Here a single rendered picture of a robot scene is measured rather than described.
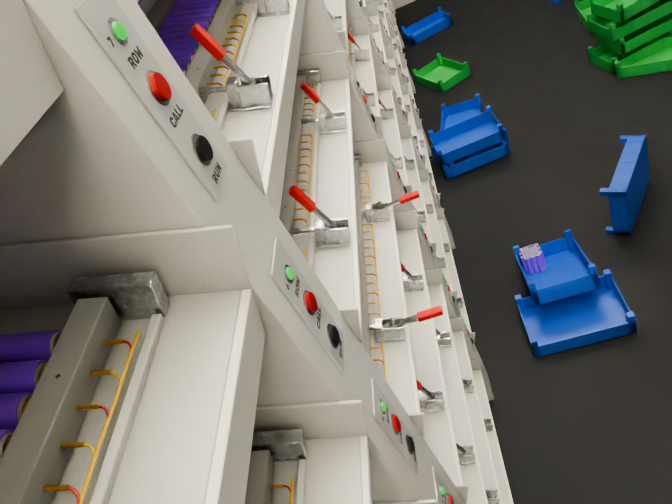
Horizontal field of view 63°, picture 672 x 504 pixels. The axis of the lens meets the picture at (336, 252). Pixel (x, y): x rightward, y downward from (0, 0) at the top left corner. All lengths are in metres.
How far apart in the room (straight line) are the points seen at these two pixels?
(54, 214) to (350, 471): 0.29
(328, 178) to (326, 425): 0.39
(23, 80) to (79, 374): 0.14
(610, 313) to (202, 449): 1.71
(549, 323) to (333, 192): 1.29
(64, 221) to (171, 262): 0.06
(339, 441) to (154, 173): 0.28
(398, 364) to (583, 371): 1.11
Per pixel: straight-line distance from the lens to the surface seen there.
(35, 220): 0.35
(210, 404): 0.29
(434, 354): 0.98
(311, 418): 0.45
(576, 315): 1.91
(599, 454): 1.67
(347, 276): 0.60
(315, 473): 0.47
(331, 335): 0.44
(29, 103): 0.27
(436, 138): 2.70
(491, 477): 1.28
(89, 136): 0.30
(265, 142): 0.48
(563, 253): 2.09
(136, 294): 0.33
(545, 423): 1.72
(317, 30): 1.00
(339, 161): 0.78
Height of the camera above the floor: 1.51
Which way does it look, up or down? 37 degrees down
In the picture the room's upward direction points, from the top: 31 degrees counter-clockwise
